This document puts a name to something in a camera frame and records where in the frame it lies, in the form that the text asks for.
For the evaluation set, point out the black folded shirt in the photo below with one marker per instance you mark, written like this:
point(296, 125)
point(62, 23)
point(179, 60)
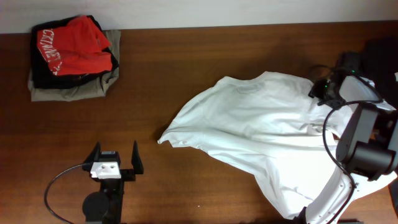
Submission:
point(41, 77)

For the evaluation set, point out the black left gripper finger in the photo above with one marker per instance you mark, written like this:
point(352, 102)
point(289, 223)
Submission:
point(93, 155)
point(136, 159)

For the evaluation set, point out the black garment at right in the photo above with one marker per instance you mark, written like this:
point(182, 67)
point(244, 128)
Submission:
point(379, 64)

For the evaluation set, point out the white t-shirt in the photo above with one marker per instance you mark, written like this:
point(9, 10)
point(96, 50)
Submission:
point(270, 128)

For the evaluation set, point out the khaki folded garment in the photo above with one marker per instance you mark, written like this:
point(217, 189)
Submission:
point(97, 87)

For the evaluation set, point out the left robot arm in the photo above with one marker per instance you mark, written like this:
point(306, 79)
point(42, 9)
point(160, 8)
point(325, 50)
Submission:
point(105, 205)

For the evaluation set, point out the red folded shirt white lettering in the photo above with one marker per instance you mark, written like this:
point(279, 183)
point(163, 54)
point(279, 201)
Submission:
point(75, 49)

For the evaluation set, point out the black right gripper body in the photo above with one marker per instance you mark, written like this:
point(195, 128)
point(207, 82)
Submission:
point(325, 92)

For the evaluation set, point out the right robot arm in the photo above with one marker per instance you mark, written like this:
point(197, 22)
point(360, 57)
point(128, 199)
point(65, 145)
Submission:
point(367, 151)

